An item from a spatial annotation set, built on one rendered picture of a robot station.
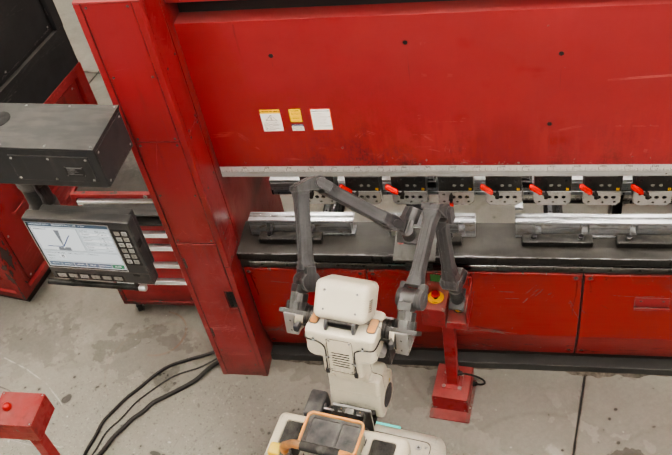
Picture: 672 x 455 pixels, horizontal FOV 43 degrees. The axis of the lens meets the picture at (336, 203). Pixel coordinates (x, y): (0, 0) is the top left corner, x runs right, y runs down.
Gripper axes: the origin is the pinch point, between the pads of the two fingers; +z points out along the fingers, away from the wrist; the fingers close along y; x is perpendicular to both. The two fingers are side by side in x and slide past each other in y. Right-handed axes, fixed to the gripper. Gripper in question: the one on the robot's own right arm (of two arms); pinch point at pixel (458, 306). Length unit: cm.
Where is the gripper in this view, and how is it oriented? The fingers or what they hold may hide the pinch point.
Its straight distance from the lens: 382.4
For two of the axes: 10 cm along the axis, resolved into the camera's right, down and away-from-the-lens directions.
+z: 2.0, 4.9, 8.5
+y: 2.0, -8.7, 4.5
